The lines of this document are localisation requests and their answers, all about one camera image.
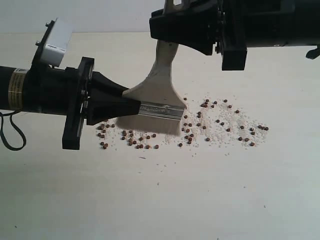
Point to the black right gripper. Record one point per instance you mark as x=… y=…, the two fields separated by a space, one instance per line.
x=244 y=24

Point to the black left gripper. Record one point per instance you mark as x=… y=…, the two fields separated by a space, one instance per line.
x=53 y=91

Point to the white bristle wooden paint brush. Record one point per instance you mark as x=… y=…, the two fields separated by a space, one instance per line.
x=162 y=108

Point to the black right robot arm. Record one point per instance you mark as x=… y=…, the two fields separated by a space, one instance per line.
x=305 y=28

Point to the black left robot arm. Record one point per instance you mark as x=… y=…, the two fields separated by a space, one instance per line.
x=11 y=90

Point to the scattered brown round pellets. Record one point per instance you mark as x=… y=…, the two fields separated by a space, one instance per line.
x=200 y=125

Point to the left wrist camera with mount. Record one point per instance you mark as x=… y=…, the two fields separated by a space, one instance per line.
x=54 y=43

